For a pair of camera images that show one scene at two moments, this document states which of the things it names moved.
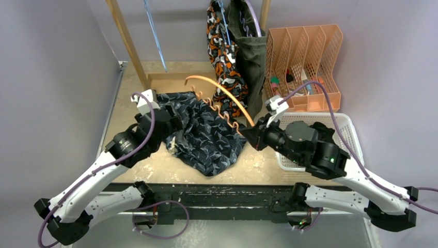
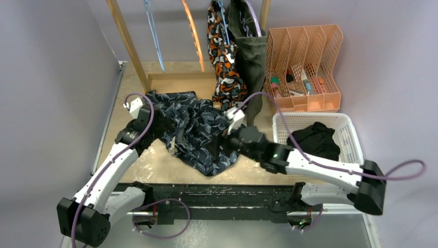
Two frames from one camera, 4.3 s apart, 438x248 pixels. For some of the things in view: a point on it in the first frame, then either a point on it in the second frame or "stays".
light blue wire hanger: (162, 55) stays
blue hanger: (221, 5) stays
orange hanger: (217, 106) to (194, 34)
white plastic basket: (347, 126) stays
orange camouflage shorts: (223, 53) stays
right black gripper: (256, 136) to (220, 140)
